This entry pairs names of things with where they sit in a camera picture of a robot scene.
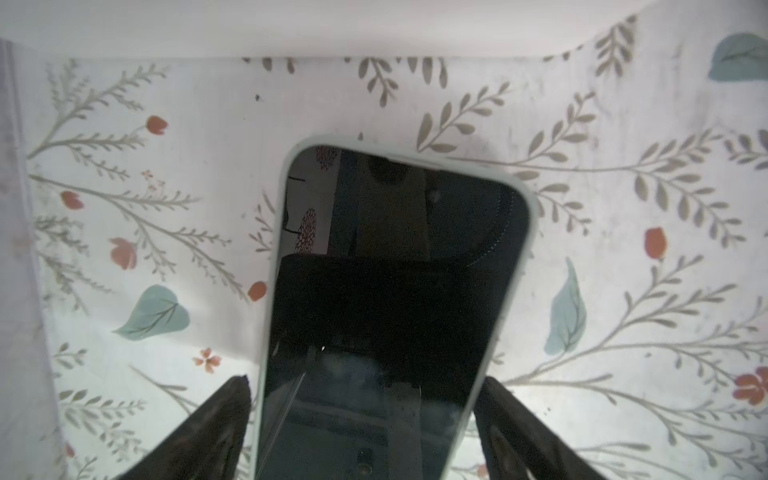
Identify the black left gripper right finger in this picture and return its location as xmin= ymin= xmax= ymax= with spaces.
xmin=473 ymin=376 xmax=603 ymax=480

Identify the phone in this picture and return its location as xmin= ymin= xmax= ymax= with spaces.
xmin=252 ymin=136 xmax=536 ymax=479

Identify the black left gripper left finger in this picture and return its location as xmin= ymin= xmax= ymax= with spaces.
xmin=120 ymin=376 xmax=251 ymax=480

